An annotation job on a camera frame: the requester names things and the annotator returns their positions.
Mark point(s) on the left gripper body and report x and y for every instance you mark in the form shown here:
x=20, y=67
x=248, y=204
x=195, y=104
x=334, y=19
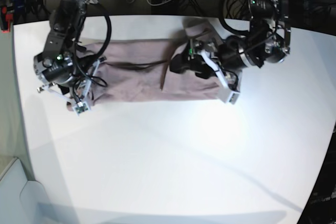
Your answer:
x=234, y=54

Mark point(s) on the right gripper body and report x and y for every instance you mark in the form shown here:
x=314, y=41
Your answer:
x=61, y=78

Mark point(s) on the mauve pink t-shirt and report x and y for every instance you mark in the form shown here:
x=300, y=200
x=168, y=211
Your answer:
x=138, y=71

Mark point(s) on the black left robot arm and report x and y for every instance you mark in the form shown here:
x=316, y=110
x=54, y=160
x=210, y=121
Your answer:
x=267, y=17

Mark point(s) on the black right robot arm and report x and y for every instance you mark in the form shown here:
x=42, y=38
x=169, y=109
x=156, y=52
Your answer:
x=66, y=24

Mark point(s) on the red black clamp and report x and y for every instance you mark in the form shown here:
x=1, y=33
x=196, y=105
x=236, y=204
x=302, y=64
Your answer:
x=7, y=17

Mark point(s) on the white bin corner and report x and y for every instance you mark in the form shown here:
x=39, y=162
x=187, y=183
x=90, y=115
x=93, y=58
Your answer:
x=21, y=199

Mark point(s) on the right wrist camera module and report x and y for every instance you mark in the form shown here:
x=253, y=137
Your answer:
x=81, y=107

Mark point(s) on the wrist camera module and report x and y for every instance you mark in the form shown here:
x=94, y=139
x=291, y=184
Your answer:
x=81, y=107
x=228, y=95

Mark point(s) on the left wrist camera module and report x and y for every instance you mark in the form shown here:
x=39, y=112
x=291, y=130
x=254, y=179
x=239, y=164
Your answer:
x=228, y=95

